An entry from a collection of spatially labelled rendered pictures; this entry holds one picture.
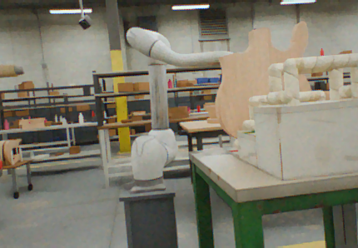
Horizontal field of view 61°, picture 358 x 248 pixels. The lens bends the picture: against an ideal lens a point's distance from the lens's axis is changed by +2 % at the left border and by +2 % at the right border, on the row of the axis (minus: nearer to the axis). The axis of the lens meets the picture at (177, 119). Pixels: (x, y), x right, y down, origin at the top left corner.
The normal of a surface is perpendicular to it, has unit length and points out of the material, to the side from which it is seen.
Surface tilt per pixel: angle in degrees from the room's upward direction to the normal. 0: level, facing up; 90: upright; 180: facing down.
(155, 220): 90
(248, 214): 90
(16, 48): 90
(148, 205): 90
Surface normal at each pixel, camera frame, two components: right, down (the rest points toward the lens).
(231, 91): 0.13, 0.04
